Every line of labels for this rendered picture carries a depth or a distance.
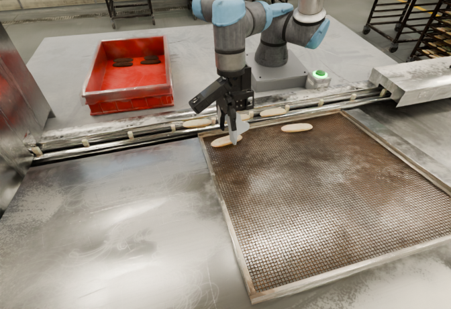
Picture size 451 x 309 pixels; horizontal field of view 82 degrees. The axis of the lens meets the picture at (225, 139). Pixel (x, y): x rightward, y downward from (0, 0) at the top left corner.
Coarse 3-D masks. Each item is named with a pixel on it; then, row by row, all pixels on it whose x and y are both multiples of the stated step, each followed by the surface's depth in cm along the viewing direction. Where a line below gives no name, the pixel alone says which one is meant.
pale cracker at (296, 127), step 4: (292, 124) 82; (296, 124) 82; (300, 124) 82; (304, 124) 82; (308, 124) 82; (284, 128) 81; (288, 128) 81; (292, 128) 81; (296, 128) 81; (300, 128) 80; (304, 128) 81; (308, 128) 81
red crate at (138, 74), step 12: (108, 60) 130; (108, 72) 122; (120, 72) 122; (132, 72) 122; (144, 72) 122; (156, 72) 122; (108, 84) 114; (120, 84) 114; (132, 84) 114; (144, 84) 114; (156, 84) 114; (168, 96) 100; (96, 108) 97; (108, 108) 98; (120, 108) 99; (132, 108) 100; (144, 108) 101
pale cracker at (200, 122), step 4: (192, 120) 91; (196, 120) 91; (200, 120) 91; (204, 120) 91; (208, 120) 91; (184, 124) 90; (188, 124) 90; (192, 124) 89; (196, 124) 90; (200, 124) 90; (204, 124) 90; (208, 124) 90
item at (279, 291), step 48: (288, 144) 75; (336, 144) 74; (384, 144) 73; (240, 192) 61; (336, 192) 59; (384, 192) 59; (336, 240) 49; (384, 240) 49; (432, 240) 48; (288, 288) 41
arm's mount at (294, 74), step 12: (252, 60) 118; (288, 60) 118; (252, 72) 111; (264, 72) 111; (276, 72) 111; (288, 72) 111; (300, 72) 111; (252, 84) 112; (264, 84) 108; (276, 84) 109; (288, 84) 111; (300, 84) 112
